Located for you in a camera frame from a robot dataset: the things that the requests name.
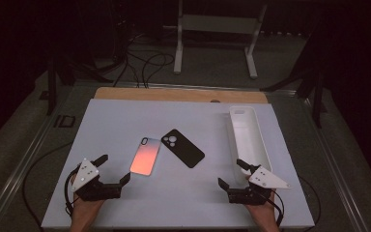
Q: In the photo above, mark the white plastic bin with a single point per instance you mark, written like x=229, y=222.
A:
x=249, y=138

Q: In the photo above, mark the black phone case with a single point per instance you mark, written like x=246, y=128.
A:
x=183, y=149

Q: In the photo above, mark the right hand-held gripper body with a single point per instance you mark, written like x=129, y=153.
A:
x=248, y=195

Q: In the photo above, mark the person's left hand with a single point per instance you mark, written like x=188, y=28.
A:
x=85, y=211

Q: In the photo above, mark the person's right hand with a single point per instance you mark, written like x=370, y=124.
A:
x=265, y=212

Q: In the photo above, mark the pink gradient phone case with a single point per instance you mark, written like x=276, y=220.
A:
x=145, y=158

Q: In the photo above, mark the black metal stand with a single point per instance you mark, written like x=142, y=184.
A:
x=52, y=87
x=317, y=96

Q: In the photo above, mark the metal floor rail frame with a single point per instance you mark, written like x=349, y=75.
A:
x=19, y=170

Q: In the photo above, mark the wooden table board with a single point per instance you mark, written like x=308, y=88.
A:
x=174, y=95

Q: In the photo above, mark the white metal stand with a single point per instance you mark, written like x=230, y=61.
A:
x=219, y=24

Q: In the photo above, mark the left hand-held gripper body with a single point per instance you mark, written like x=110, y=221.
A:
x=91, y=191

